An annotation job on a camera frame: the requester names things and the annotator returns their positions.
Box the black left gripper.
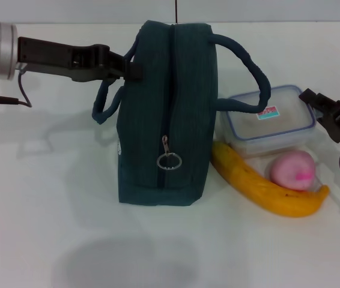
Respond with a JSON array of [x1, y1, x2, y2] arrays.
[[18, 37, 143, 83]]

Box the left arm grey cable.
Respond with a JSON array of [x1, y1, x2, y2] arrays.
[[0, 70, 33, 109]]

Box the pink peach toy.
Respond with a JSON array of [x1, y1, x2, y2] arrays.
[[270, 151, 317, 193]]

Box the yellow banana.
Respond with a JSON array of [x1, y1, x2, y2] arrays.
[[211, 141, 330, 217]]

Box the clear plastic food container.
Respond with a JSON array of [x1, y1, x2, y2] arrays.
[[220, 85, 317, 158]]

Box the dark teal fabric bag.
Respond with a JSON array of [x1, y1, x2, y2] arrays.
[[91, 20, 272, 208]]

